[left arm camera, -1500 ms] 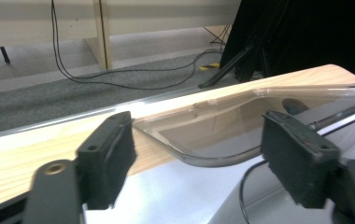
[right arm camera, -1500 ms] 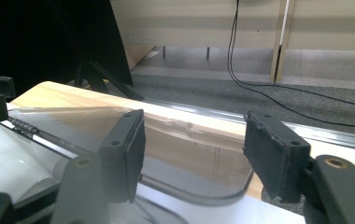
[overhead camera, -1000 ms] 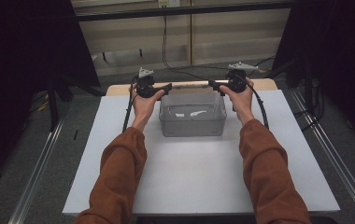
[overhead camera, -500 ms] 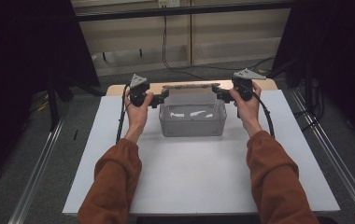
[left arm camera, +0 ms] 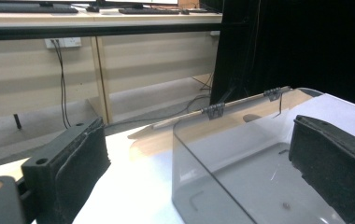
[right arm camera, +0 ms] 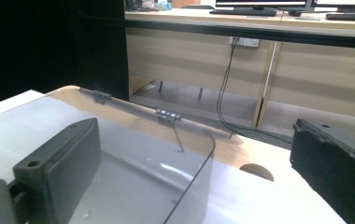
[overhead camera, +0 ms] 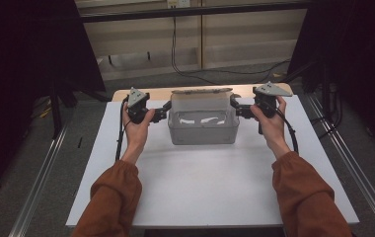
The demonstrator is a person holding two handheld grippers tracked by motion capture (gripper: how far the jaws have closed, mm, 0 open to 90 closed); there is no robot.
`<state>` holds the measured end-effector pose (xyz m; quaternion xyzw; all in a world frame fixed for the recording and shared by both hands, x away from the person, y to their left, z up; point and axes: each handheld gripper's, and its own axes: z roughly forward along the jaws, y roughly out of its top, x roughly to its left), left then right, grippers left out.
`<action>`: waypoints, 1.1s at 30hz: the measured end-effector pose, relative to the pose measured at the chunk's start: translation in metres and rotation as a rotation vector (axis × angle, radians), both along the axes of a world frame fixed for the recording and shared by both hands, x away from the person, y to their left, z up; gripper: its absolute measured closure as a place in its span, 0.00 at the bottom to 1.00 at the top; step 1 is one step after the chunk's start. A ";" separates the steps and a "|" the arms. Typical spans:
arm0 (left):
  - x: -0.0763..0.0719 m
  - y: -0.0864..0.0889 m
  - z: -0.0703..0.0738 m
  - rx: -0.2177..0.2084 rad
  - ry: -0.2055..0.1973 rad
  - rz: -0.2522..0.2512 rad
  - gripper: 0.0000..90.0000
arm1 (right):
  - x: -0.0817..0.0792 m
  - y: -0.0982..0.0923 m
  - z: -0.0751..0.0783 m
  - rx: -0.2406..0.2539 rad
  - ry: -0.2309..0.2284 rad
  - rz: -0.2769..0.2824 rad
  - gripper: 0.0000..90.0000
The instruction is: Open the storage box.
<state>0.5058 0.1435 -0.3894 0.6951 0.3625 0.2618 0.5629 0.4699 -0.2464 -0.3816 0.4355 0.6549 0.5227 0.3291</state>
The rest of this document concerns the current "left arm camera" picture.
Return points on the grey storage box clear lid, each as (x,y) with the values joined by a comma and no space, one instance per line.
(247,174)

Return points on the white wall power outlet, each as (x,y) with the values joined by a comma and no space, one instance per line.
(69,42)

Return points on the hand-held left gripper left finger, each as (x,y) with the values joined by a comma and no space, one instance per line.
(63,174)

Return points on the computer monitor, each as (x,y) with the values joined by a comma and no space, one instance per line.
(38,1)
(141,1)

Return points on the small black peg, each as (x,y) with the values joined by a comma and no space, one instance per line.
(17,121)

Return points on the black keyboard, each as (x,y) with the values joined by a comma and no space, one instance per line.
(31,9)
(149,11)

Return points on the black curtain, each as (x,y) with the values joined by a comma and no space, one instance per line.
(306,46)

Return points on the white board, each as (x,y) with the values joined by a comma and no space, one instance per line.
(129,193)

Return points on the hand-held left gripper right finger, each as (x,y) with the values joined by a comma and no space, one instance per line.
(337,165)

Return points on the light wooden desk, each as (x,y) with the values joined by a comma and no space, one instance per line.
(153,62)

